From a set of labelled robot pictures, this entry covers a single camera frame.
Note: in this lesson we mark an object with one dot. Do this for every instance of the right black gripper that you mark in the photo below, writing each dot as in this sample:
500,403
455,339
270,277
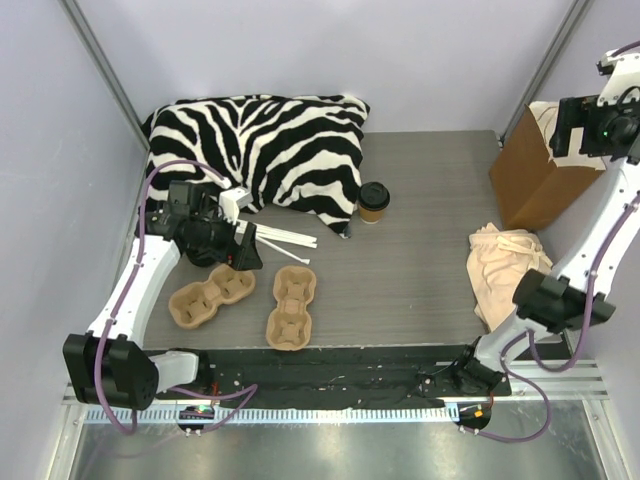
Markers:
564,126

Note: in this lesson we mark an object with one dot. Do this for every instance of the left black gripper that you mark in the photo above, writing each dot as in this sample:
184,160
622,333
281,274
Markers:
242,246

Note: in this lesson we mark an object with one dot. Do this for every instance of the cardboard cup carrier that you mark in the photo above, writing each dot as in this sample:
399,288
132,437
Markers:
289,325
198,302

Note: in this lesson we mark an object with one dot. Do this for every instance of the brown paper bag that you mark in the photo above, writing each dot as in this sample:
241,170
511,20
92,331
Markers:
532,185

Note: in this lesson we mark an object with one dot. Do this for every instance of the brown paper coffee cup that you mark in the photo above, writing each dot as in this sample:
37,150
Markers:
370,216

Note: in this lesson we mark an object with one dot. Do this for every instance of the black cup lid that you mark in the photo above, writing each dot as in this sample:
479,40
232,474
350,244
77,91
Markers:
374,196

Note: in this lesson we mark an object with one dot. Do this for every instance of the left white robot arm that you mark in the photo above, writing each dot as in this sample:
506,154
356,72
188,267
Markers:
107,364

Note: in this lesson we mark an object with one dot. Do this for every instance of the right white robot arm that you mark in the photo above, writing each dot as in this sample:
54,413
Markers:
573,295

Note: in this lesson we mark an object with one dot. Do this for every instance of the white wrapped straw upper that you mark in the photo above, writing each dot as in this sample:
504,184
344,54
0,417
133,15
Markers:
286,236

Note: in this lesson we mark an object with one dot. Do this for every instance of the zebra print pillow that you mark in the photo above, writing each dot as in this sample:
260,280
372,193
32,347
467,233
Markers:
302,152

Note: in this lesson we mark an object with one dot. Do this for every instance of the beige folded cloth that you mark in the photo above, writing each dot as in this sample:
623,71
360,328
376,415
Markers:
497,262

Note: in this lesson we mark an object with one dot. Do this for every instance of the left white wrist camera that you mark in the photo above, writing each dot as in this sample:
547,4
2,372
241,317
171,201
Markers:
232,201

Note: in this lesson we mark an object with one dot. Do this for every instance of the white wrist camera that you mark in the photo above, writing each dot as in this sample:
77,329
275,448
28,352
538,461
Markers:
232,201
621,71

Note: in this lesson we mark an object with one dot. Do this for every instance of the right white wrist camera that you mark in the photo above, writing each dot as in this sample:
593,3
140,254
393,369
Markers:
621,71

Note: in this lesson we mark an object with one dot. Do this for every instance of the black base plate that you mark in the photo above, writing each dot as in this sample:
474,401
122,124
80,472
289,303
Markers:
337,378

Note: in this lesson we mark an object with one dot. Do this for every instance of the white slotted cable duct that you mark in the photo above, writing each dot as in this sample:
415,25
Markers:
195,414

